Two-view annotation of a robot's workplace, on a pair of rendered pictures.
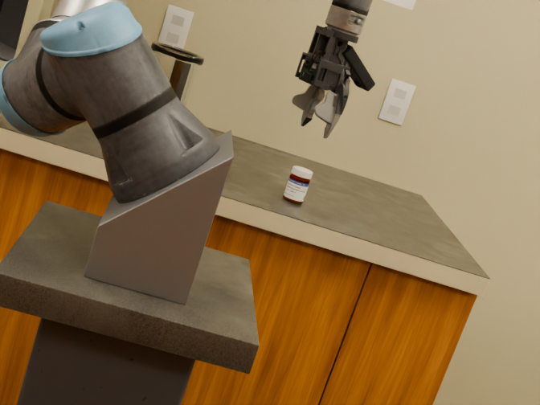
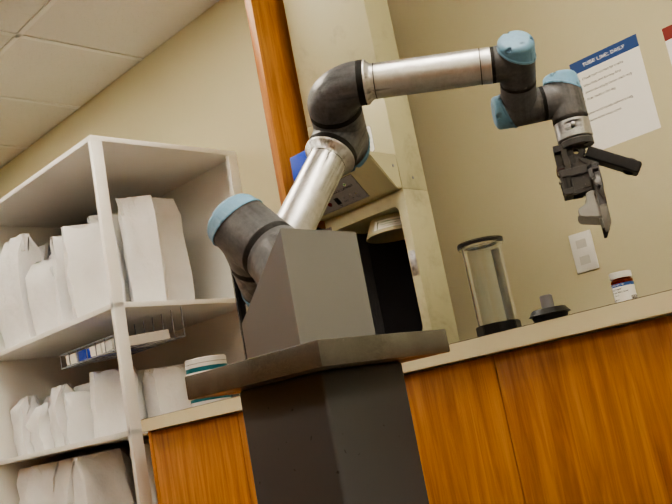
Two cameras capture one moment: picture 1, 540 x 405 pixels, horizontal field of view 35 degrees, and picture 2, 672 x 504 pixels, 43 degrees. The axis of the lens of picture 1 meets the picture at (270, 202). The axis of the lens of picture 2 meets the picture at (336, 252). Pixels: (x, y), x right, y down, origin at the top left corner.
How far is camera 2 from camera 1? 1.16 m
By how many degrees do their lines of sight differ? 55
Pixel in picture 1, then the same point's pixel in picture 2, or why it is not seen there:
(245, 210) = (550, 325)
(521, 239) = not seen: outside the picture
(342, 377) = not seen: outside the picture
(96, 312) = (232, 372)
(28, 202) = (419, 413)
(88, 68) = (221, 236)
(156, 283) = (281, 343)
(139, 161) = (257, 271)
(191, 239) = (284, 298)
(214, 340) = (292, 352)
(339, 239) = (640, 304)
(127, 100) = (242, 240)
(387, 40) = not seen: outside the picture
